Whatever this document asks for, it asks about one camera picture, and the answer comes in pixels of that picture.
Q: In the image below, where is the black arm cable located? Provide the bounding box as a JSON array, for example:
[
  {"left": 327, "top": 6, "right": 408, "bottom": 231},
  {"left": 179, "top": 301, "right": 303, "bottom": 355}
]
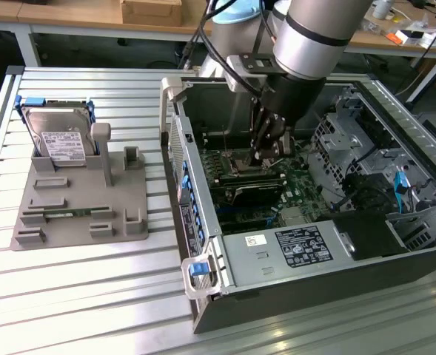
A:
[{"left": 182, "top": 0, "right": 275, "bottom": 103}]

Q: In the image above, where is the cluttered wooden desk white frame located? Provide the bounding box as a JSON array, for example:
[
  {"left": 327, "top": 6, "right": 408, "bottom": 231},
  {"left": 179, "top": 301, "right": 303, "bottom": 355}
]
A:
[{"left": 345, "top": 0, "right": 436, "bottom": 105}]

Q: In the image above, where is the blue wire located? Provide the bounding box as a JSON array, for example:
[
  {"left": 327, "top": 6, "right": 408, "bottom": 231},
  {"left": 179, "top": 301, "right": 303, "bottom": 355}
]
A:
[{"left": 394, "top": 170, "right": 408, "bottom": 216}]

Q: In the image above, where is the Nvidia graphics card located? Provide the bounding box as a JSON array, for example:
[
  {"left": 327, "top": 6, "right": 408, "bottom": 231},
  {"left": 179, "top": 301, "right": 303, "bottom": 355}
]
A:
[{"left": 232, "top": 183, "right": 283, "bottom": 209}]

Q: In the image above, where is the thick black wire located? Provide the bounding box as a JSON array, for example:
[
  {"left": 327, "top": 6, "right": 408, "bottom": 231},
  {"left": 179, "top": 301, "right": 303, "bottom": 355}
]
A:
[{"left": 344, "top": 144, "right": 375, "bottom": 209}]

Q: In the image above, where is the black RAM slot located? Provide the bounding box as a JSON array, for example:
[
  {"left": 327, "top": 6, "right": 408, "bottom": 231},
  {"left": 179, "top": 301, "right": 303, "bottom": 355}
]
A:
[
  {"left": 203, "top": 139, "right": 254, "bottom": 146},
  {"left": 217, "top": 175, "right": 284, "bottom": 183},
  {"left": 202, "top": 135, "right": 254, "bottom": 142},
  {"left": 218, "top": 178, "right": 284, "bottom": 187},
  {"left": 204, "top": 143, "right": 254, "bottom": 151},
  {"left": 201, "top": 131, "right": 254, "bottom": 138}
]

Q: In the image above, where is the white plastic bottle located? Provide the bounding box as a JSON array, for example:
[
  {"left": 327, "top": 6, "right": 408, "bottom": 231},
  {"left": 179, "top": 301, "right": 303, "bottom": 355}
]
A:
[{"left": 372, "top": 0, "right": 395, "bottom": 20}]

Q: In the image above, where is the grey power supply unit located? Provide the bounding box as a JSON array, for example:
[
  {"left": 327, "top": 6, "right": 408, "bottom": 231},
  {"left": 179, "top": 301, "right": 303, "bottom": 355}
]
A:
[{"left": 221, "top": 220, "right": 356, "bottom": 290}]

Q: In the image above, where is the white flat box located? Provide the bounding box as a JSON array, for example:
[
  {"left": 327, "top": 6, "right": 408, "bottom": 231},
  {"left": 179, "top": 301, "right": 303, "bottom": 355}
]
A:
[{"left": 394, "top": 28, "right": 436, "bottom": 48}]

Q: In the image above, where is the hard disk in blue carrier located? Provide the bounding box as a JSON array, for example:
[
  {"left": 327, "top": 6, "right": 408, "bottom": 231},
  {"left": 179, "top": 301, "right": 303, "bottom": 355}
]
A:
[{"left": 14, "top": 96, "right": 98, "bottom": 168}]

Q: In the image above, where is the brown cardboard box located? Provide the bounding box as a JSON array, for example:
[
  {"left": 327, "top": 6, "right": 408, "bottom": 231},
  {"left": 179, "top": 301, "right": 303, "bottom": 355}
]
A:
[{"left": 120, "top": 0, "right": 184, "bottom": 27}]

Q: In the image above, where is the silver computer case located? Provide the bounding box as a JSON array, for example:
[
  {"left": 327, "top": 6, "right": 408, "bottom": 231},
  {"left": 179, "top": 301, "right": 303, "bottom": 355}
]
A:
[{"left": 159, "top": 75, "right": 436, "bottom": 336}]

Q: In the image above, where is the silver chipset heatsink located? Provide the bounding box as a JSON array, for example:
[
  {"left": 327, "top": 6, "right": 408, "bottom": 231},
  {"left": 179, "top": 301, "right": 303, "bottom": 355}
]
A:
[{"left": 279, "top": 206, "right": 308, "bottom": 227}]

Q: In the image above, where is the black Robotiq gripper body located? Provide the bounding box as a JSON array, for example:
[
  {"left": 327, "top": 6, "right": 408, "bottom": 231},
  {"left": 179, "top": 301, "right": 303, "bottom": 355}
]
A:
[{"left": 258, "top": 72, "right": 329, "bottom": 126}]

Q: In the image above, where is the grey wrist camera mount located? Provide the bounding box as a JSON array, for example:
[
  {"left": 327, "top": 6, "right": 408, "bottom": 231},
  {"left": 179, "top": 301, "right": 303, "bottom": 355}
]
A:
[{"left": 227, "top": 53, "right": 278, "bottom": 94}]

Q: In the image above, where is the metal socket cover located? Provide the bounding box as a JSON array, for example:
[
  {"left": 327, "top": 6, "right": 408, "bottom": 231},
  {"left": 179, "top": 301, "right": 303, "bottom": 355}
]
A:
[{"left": 276, "top": 129, "right": 297, "bottom": 157}]

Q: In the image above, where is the CPU socket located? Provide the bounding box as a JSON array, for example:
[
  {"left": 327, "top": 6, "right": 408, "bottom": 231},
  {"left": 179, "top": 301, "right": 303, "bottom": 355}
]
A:
[{"left": 227, "top": 149, "right": 264, "bottom": 175}]

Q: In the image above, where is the green Dell motherboard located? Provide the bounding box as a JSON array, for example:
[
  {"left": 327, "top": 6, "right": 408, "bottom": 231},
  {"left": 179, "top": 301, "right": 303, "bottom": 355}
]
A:
[{"left": 198, "top": 135, "right": 332, "bottom": 236}]

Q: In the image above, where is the green RAM stick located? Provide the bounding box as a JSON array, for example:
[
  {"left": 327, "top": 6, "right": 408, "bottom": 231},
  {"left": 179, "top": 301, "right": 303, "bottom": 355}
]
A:
[{"left": 44, "top": 208, "right": 93, "bottom": 218}]

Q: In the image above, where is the long wooden desk white frame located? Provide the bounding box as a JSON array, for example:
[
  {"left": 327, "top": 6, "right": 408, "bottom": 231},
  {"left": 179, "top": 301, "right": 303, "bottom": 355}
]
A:
[{"left": 0, "top": 0, "right": 214, "bottom": 68}]

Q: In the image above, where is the grey plastic parts rack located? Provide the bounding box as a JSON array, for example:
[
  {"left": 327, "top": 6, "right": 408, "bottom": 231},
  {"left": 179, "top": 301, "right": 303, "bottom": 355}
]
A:
[{"left": 10, "top": 121, "right": 152, "bottom": 252}]

